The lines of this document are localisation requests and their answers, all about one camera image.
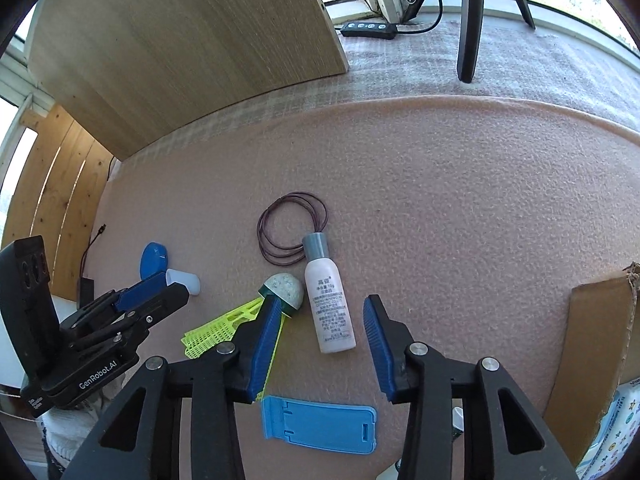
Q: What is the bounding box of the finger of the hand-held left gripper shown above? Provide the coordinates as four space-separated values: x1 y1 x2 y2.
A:
62 282 192 361
60 272 168 333

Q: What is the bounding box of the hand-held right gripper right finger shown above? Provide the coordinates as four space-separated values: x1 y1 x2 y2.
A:
362 295 581 480

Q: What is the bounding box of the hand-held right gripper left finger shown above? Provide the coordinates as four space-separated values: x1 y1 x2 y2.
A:
60 300 288 480

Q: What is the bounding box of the white lotion bottle grey cap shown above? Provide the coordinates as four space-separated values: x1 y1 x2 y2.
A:
302 232 357 356

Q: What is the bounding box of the yellow-green shuttlecock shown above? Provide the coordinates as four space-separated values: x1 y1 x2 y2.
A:
181 272 305 403

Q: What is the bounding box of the blue phone stand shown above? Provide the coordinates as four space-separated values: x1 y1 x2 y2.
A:
261 395 378 456

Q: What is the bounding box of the purple wire coil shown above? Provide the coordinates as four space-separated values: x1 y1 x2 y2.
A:
257 191 329 267

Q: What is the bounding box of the cardboard box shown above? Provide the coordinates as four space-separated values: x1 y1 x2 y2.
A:
542 265 640 466

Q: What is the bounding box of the person's left hand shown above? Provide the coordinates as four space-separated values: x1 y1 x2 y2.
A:
39 380 126 476

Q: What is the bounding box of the slatted wooden panel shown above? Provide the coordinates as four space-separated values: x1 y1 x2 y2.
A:
0 105 116 301

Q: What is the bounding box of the pink felt mat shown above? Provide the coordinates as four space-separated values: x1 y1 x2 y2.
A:
75 97 640 480

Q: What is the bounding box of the light wooden board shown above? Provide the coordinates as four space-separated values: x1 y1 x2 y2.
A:
27 0 351 161

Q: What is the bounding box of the patterned sticker sheet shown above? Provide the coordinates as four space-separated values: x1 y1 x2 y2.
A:
575 380 640 480

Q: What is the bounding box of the plaid blanket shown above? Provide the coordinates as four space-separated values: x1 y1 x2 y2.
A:
107 7 640 166

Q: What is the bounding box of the black tripod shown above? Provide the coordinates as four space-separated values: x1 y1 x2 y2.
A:
400 0 537 84

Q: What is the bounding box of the thin black charging cable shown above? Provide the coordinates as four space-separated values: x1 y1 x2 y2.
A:
75 157 117 306

